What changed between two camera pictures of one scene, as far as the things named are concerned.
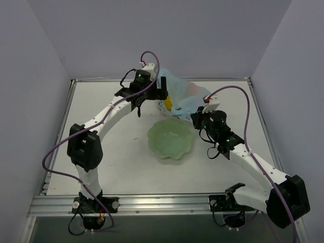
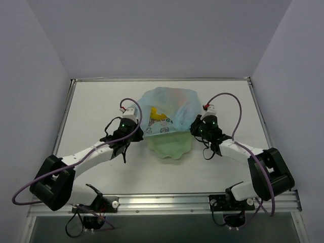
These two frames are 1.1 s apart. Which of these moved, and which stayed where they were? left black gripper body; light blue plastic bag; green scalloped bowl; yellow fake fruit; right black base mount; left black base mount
Moved: light blue plastic bag; left black gripper body; yellow fake fruit
Stayed: left black base mount; right black base mount; green scalloped bowl
